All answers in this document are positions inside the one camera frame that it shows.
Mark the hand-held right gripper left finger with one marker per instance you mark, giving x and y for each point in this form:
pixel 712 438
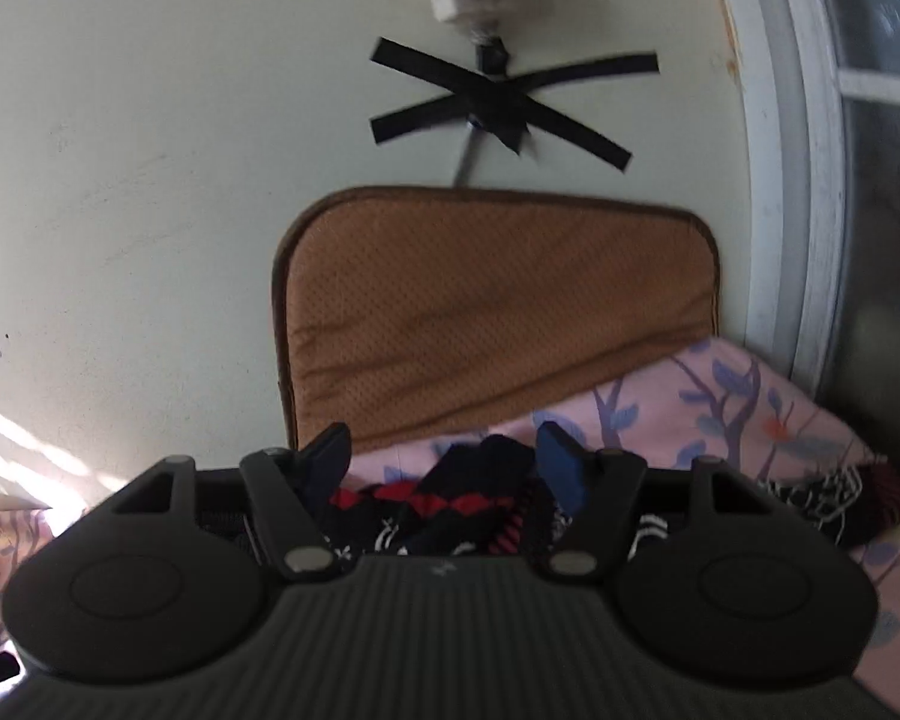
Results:
pixel 328 465

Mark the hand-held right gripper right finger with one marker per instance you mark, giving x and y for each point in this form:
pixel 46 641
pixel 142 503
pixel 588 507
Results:
pixel 562 469

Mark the black red striped garment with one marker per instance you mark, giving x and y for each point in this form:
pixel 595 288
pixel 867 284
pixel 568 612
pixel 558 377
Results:
pixel 465 499

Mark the brown mesh cushion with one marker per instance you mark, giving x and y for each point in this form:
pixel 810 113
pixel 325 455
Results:
pixel 495 315

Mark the pink floral bedsheet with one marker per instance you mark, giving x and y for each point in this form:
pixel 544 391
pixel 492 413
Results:
pixel 727 405

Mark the black white patterned garment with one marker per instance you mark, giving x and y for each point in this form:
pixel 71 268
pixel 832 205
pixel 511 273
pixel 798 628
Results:
pixel 840 502

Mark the black tape strip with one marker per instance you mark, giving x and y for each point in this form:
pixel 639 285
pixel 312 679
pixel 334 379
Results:
pixel 435 71
pixel 592 69

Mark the white window frame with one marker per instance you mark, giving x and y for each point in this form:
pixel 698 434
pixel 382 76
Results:
pixel 787 165

